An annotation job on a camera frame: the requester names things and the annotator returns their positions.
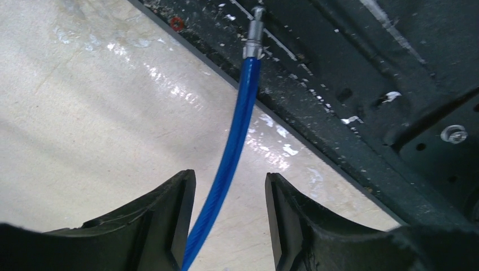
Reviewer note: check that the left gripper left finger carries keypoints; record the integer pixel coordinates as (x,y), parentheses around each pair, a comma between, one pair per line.
(148,233)

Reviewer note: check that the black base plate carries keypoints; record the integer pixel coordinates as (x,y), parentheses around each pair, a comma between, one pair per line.
(387,91)

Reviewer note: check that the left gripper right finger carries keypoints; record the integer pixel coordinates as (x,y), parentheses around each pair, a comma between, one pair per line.
(307,236)

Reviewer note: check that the blue cable lock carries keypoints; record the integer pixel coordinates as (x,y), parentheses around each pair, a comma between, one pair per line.
(247,91)

